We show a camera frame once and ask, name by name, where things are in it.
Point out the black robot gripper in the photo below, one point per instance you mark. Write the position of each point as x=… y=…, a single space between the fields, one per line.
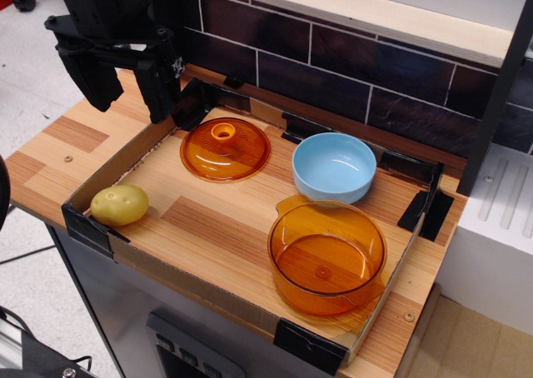
x=98 y=35

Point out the orange transparent pot lid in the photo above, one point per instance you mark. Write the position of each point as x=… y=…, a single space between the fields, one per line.
x=225 y=149

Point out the orange transparent plastic pot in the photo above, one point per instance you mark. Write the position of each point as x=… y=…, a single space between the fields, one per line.
x=327 y=257

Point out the yellow toy potato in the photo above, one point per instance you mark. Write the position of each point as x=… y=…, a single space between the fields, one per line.
x=119 y=205

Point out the light blue bowl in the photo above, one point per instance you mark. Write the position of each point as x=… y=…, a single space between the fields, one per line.
x=333 y=166

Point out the grey cabinet control panel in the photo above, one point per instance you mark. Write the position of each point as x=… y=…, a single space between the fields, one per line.
x=181 y=355

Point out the black vertical post right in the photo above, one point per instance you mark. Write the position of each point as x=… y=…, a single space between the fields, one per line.
x=495 y=107

